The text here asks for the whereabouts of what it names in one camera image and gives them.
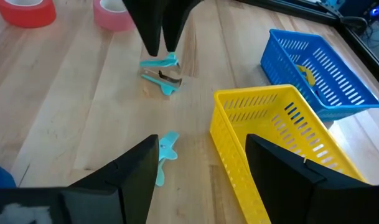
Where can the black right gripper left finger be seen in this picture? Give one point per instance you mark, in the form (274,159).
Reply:
(114,193)

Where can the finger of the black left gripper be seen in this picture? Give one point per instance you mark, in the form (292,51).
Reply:
(148,21)
(176,18)

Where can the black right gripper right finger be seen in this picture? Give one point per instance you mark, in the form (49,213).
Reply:
(301,193)

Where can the pink tape roll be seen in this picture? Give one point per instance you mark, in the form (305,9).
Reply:
(111,20)

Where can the teal staple remover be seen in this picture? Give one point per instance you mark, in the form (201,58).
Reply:
(166,149)
(159,63)

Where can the yellow stapler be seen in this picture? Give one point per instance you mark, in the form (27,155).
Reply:
(307,76)

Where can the red tape roll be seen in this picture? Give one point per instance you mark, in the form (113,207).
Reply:
(24,15)

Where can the yellow plastic basket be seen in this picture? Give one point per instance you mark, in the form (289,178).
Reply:
(226,137)

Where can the blue plastic basket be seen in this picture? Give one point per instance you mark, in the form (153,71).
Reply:
(341,102)

